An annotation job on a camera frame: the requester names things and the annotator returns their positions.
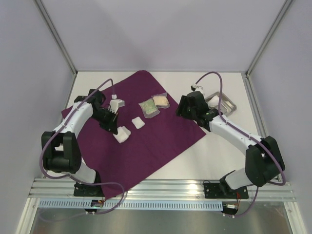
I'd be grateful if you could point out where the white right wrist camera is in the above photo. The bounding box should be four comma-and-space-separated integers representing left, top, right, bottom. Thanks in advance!
191, 83, 204, 94

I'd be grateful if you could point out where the stainless steel instrument tray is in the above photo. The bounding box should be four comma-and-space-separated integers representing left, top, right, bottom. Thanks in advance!
205, 92, 237, 117

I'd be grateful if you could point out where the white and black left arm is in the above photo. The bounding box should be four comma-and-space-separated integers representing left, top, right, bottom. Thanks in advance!
39, 89, 125, 195

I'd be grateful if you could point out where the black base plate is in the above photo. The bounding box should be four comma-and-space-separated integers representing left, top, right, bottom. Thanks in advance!
203, 180, 249, 199
74, 182, 104, 197

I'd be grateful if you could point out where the aluminium frame post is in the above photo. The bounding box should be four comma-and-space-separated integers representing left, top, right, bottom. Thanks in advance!
33, 0, 78, 77
245, 0, 295, 78

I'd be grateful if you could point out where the purple cloth drape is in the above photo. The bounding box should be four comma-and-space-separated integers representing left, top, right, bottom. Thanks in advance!
78, 70, 205, 199

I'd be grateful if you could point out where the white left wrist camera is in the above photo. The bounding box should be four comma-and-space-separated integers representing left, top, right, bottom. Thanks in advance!
109, 94, 125, 114

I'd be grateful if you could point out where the green gauze in clear pouch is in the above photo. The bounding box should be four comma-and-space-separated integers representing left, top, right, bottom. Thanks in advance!
139, 98, 160, 118

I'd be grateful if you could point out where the aluminium frame post left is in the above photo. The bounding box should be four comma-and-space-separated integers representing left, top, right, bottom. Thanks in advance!
33, 0, 78, 77

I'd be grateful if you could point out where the white slotted cable duct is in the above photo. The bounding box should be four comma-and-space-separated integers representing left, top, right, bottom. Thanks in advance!
38, 199, 223, 211

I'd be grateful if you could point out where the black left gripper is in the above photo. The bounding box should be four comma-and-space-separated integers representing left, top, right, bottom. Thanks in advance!
90, 108, 118, 135

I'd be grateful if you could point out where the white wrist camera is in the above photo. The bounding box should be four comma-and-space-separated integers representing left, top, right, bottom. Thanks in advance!
191, 83, 204, 94
109, 94, 125, 114

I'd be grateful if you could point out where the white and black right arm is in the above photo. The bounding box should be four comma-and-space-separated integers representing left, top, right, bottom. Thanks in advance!
176, 91, 285, 197

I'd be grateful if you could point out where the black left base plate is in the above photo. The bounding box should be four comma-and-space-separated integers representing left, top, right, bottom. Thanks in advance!
74, 182, 104, 197

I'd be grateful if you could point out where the aluminium frame post right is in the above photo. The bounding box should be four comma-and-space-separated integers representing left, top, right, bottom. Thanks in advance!
245, 0, 295, 78

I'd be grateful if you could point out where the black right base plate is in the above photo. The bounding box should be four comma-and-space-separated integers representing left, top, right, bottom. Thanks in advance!
203, 180, 249, 199

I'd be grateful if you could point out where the white gauze pad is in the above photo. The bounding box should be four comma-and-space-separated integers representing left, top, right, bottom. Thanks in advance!
122, 126, 131, 138
113, 127, 128, 144
208, 95, 219, 107
132, 117, 145, 129

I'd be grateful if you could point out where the beige bandage in clear pouch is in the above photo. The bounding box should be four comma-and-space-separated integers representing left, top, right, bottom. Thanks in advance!
152, 93, 170, 109

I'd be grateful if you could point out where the aluminium mounting rail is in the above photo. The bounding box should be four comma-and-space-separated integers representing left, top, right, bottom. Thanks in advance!
28, 178, 296, 202

